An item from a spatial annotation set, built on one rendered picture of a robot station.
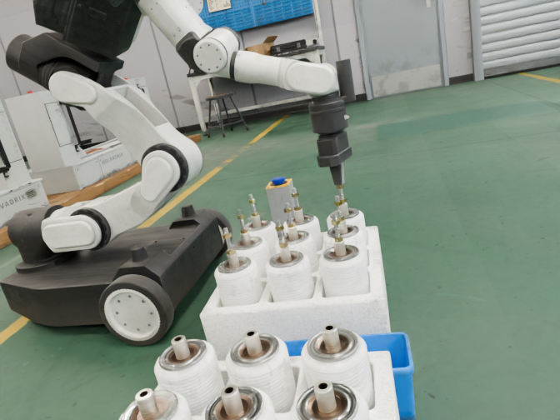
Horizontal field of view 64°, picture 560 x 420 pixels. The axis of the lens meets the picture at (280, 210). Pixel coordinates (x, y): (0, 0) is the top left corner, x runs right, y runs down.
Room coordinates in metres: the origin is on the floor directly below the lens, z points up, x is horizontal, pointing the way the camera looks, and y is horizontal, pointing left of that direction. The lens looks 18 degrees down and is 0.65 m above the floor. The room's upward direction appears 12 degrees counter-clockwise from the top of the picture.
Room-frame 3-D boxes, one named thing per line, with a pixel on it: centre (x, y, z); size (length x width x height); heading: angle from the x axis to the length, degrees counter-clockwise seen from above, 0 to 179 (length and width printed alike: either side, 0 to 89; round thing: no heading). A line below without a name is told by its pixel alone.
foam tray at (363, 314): (0.99, -0.02, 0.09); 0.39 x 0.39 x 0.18; 77
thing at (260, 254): (1.02, 0.10, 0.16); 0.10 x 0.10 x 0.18
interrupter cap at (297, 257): (0.88, 0.01, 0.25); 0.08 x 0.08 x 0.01
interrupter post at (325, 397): (0.43, -0.01, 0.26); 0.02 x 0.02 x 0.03
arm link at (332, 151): (1.08, -0.16, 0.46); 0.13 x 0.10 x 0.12; 146
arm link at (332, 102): (1.08, -0.18, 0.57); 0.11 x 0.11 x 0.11; 77
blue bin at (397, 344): (0.71, -0.03, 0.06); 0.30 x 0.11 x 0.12; 77
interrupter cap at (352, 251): (0.85, -0.11, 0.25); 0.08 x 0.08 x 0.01
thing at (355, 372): (0.55, -0.03, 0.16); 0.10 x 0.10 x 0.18
